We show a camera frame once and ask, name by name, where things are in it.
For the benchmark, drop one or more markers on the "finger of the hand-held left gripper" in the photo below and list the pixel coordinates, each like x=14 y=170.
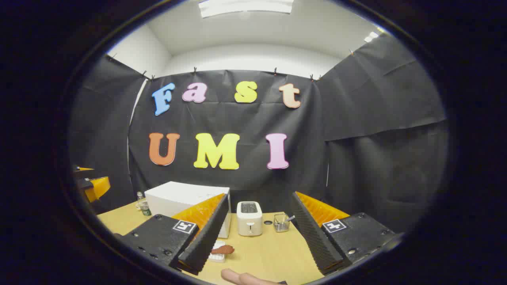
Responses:
x=99 y=188
x=84 y=169

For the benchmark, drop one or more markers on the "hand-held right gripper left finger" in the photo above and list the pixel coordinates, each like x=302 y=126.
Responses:
x=206 y=241

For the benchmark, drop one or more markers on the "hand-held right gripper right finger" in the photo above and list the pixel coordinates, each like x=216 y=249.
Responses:
x=315 y=237

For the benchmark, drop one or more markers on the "brown meat piece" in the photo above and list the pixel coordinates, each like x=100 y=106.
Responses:
x=223 y=249

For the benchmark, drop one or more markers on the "white microwave oven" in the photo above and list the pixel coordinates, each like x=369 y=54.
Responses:
x=174 y=198

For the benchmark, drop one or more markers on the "small white dish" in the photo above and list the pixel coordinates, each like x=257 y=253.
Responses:
x=218 y=257

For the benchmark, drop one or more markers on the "white toaster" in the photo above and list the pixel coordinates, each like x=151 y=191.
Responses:
x=249 y=221

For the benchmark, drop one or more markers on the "clear plastic water bottle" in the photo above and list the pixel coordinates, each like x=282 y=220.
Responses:
x=145 y=206

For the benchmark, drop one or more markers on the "ceiling light panel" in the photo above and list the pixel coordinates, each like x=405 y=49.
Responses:
x=371 y=37
x=245 y=7

